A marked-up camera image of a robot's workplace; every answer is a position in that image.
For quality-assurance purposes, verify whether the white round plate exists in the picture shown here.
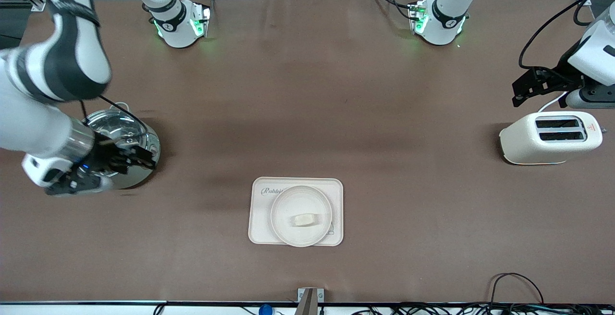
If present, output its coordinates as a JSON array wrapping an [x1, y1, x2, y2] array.
[[270, 185, 333, 248]]

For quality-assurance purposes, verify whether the white two-slot toaster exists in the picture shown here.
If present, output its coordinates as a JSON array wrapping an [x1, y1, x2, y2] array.
[[499, 110, 604, 165]]

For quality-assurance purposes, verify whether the stainless steel pot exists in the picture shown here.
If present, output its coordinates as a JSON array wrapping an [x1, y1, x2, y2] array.
[[81, 101, 162, 191]]

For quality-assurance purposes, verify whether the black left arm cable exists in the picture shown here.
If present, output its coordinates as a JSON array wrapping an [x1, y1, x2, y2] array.
[[518, 0, 615, 72]]

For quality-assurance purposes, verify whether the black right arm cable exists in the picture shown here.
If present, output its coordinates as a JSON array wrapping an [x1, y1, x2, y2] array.
[[36, 0, 150, 135]]

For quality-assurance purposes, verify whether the black looped cable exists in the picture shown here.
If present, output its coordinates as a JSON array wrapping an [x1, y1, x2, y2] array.
[[489, 272, 546, 307]]

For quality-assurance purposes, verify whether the pale bun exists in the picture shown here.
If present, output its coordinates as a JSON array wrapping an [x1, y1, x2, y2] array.
[[288, 213, 323, 228]]

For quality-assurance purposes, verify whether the glass pot lid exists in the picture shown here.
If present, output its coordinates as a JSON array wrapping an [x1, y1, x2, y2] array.
[[84, 109, 150, 179]]

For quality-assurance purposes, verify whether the cream rabbit print tray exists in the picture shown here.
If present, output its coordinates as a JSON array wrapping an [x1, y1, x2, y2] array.
[[248, 177, 344, 247]]

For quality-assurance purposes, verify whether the brown table cover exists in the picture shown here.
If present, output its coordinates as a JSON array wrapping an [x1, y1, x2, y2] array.
[[0, 0, 615, 304]]

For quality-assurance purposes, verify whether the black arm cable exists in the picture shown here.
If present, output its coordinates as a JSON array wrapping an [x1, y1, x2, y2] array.
[[518, 0, 615, 72], [36, 0, 150, 135]]

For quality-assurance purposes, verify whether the black cable tangle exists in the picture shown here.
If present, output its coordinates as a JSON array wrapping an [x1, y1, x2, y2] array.
[[351, 303, 615, 315]]

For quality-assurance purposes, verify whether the white toaster cable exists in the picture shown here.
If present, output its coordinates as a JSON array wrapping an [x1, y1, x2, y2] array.
[[537, 90, 570, 113]]

